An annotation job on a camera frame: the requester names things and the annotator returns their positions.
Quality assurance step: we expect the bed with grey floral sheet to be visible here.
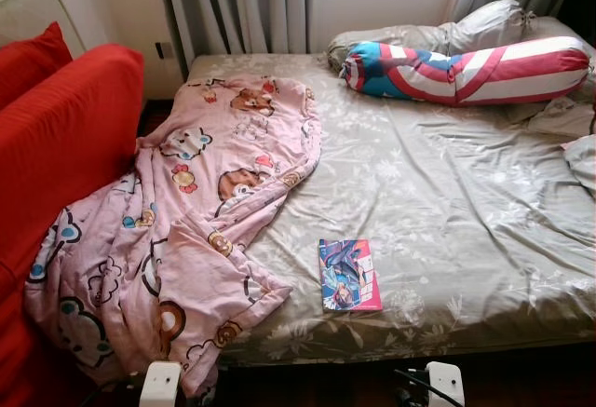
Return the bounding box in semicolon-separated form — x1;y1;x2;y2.
140;16;596;366

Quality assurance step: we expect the white satin knotted pillow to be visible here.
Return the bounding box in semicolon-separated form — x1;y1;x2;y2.
447;0;538;54

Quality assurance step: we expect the large red sofa cushion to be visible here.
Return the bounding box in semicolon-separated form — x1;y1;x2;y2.
0;44;145;407

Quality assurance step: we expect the grey folded quilt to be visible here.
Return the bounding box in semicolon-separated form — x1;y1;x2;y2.
563;135;596;194

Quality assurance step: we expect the pink cartoon bear blanket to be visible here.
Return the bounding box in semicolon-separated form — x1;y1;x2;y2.
23;75;322;399

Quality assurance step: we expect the white mattress with beige trim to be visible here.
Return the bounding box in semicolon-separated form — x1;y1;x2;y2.
0;0;87;54

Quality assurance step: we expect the red white blue bolster pillow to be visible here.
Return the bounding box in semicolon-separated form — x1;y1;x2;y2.
340;36;592;107

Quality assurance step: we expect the colourful comic book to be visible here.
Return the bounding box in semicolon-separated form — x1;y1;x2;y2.
318;237;384;314

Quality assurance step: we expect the red throw pillow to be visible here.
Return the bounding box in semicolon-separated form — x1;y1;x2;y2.
0;22;74;110

